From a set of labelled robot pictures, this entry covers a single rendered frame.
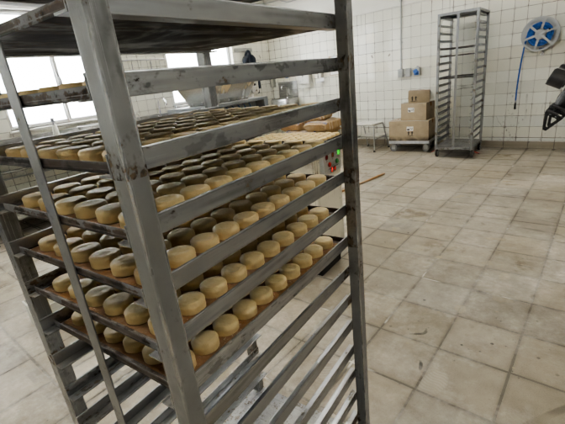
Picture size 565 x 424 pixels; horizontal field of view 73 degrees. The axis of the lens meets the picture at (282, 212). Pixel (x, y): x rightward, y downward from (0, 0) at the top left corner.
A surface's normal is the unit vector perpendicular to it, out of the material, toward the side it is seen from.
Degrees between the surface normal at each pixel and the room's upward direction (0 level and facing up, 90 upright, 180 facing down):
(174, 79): 90
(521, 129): 90
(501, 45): 90
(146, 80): 90
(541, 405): 0
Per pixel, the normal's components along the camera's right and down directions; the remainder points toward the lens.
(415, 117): -0.67, 0.37
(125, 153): 0.82, 0.11
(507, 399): -0.11, -0.94
